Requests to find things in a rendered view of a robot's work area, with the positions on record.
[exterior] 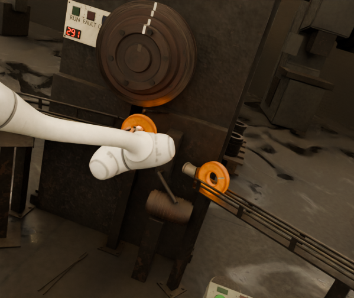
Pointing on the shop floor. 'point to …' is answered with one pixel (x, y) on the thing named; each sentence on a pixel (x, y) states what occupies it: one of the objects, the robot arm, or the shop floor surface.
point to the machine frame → (74, 200)
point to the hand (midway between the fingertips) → (139, 128)
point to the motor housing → (138, 271)
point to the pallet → (235, 142)
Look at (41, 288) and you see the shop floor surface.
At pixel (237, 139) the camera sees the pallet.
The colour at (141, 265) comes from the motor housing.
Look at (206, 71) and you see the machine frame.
